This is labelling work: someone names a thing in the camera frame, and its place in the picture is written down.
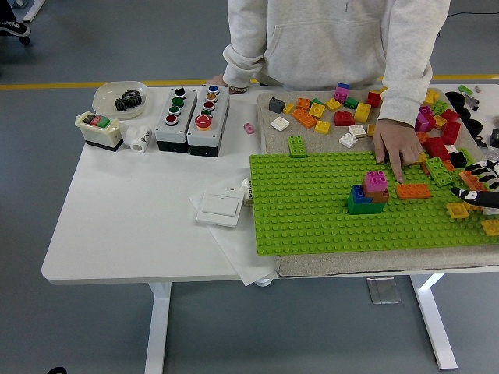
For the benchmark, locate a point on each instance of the green two-by-three plate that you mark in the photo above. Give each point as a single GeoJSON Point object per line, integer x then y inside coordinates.
{"type": "Point", "coordinates": [297, 147]}

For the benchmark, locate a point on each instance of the yellow square tile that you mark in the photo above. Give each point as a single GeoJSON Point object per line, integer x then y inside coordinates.
{"type": "Point", "coordinates": [370, 130]}
{"type": "Point", "coordinates": [457, 210]}

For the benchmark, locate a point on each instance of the small grey part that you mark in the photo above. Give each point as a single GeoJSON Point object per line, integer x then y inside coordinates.
{"type": "Point", "coordinates": [472, 102]}

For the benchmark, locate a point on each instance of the person's left hand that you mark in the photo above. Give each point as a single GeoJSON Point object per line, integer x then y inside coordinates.
{"type": "Point", "coordinates": [395, 144]}

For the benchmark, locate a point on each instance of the small pink brick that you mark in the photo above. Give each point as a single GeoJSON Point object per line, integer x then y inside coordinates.
{"type": "Point", "coordinates": [249, 128]}

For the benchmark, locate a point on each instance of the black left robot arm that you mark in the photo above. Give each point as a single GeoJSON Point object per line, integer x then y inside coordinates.
{"type": "Point", "coordinates": [55, 369]}

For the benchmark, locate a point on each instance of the white wall switch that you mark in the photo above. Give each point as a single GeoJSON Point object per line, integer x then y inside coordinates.
{"type": "Point", "coordinates": [218, 210]}

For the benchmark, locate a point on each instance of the small white brick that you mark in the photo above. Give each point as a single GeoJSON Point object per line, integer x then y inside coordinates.
{"type": "Point", "coordinates": [451, 149]}

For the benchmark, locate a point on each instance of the person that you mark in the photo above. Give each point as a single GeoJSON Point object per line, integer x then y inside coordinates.
{"type": "Point", "coordinates": [331, 39]}

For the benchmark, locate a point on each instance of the white plastic bowl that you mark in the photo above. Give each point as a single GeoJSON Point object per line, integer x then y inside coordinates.
{"type": "Point", "coordinates": [105, 97]}

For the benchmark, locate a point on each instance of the small yellow brick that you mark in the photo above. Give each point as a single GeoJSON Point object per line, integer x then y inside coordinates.
{"type": "Point", "coordinates": [289, 108]}

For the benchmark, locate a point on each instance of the black gear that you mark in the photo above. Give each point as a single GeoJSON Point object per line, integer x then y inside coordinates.
{"type": "Point", "coordinates": [132, 98]}
{"type": "Point", "coordinates": [122, 105]}

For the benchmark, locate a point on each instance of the brown brick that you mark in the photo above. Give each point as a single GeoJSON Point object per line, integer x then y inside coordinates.
{"type": "Point", "coordinates": [382, 196]}

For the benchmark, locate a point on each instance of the green flat plate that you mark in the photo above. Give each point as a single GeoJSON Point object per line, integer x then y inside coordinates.
{"type": "Point", "coordinates": [316, 101]}

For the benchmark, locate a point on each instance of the orange two-by-two brick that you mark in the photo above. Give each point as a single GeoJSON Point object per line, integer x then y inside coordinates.
{"type": "Point", "coordinates": [303, 103]}

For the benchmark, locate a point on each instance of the black box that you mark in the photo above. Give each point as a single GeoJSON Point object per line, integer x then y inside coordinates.
{"type": "Point", "coordinates": [495, 138]}

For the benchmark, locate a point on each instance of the white pipe coupling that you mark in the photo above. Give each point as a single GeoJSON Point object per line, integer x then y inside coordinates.
{"type": "Point", "coordinates": [246, 192]}

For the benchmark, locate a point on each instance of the magenta two-by-two brick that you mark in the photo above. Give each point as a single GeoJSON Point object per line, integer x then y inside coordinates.
{"type": "Point", "coordinates": [375, 181]}

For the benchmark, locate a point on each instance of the black roller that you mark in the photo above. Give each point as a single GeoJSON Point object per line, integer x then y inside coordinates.
{"type": "Point", "coordinates": [475, 126]}
{"type": "Point", "coordinates": [464, 113]}
{"type": "Point", "coordinates": [480, 138]}

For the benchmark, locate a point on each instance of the green two-by-four brick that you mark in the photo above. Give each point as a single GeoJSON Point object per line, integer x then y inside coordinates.
{"type": "Point", "coordinates": [439, 171]}

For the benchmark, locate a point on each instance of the white square tile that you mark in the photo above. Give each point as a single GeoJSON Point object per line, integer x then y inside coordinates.
{"type": "Point", "coordinates": [357, 131]}
{"type": "Point", "coordinates": [491, 211]}
{"type": "Point", "coordinates": [348, 140]}
{"type": "Point", "coordinates": [281, 123]}

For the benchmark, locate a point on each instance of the black brick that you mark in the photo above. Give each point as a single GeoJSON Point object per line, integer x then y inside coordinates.
{"type": "Point", "coordinates": [459, 159]}

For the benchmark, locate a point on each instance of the dark grey slope brick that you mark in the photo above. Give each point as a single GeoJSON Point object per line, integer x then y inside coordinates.
{"type": "Point", "coordinates": [277, 105]}

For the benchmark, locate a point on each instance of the person's left forearm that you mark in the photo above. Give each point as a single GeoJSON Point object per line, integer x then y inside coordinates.
{"type": "Point", "coordinates": [407, 89]}

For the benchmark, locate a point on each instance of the white pipe tee fitting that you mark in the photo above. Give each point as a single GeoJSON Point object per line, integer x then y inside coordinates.
{"type": "Point", "coordinates": [138, 138]}

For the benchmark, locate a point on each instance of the grey emergency-stop control box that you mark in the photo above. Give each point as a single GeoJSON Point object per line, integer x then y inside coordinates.
{"type": "Point", "coordinates": [206, 132]}

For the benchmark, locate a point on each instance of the metal floor plate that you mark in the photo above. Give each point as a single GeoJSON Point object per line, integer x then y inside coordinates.
{"type": "Point", "coordinates": [384, 290]}

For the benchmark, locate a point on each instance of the person's right forearm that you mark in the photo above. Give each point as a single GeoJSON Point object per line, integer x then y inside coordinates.
{"type": "Point", "coordinates": [241, 62]}

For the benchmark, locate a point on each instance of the grey-brown mat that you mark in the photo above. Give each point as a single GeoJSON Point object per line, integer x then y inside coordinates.
{"type": "Point", "coordinates": [351, 263]}

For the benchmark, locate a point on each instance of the yellow two-by-two brick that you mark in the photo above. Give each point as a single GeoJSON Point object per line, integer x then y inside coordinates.
{"type": "Point", "coordinates": [323, 127]}
{"type": "Point", "coordinates": [491, 227]}
{"type": "Point", "coordinates": [317, 110]}

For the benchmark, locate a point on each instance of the white table leg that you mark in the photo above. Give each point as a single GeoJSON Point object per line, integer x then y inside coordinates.
{"type": "Point", "coordinates": [158, 331]}
{"type": "Point", "coordinates": [432, 323]}

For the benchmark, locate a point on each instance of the green studded baseplate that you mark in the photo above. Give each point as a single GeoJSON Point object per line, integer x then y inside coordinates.
{"type": "Point", "coordinates": [312, 233]}

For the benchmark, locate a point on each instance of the small green part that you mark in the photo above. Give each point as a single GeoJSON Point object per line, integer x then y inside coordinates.
{"type": "Point", "coordinates": [465, 89]}

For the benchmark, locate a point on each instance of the beige red-green switch box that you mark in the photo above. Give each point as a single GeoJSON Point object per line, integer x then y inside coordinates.
{"type": "Point", "coordinates": [97, 132]}

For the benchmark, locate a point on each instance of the person's right hand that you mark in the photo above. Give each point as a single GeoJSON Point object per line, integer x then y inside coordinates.
{"type": "Point", "coordinates": [220, 80]}

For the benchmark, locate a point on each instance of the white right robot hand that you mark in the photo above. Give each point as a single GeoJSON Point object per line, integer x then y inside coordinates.
{"type": "Point", "coordinates": [487, 198]}

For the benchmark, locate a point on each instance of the white furniture foot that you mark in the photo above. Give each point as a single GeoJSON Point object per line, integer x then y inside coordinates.
{"type": "Point", "coordinates": [34, 9]}

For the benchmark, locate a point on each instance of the yellow curved brick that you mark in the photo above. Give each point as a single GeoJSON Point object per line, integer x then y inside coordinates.
{"type": "Point", "coordinates": [362, 113]}

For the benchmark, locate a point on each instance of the small blue brick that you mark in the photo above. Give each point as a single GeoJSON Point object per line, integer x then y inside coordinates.
{"type": "Point", "coordinates": [343, 85]}

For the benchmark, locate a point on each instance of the black sneaker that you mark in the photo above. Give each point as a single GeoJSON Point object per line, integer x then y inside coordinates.
{"type": "Point", "coordinates": [13, 28]}

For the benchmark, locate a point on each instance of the white paper sheet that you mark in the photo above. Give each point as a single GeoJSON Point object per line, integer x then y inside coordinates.
{"type": "Point", "coordinates": [241, 257]}

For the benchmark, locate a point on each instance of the red two-by-four brick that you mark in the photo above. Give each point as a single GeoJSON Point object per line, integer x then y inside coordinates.
{"type": "Point", "coordinates": [451, 133]}

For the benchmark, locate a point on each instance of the grey four-button control box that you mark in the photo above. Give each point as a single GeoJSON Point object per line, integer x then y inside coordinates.
{"type": "Point", "coordinates": [173, 124]}

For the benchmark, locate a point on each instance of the clear plastic bag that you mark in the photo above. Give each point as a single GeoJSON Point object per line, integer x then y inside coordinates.
{"type": "Point", "coordinates": [492, 152]}

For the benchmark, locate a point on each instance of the dark green brick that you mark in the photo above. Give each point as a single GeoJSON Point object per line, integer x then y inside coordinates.
{"type": "Point", "coordinates": [362, 209]}

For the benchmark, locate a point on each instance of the large red brick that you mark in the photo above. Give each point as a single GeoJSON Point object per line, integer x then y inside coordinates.
{"type": "Point", "coordinates": [436, 148]}

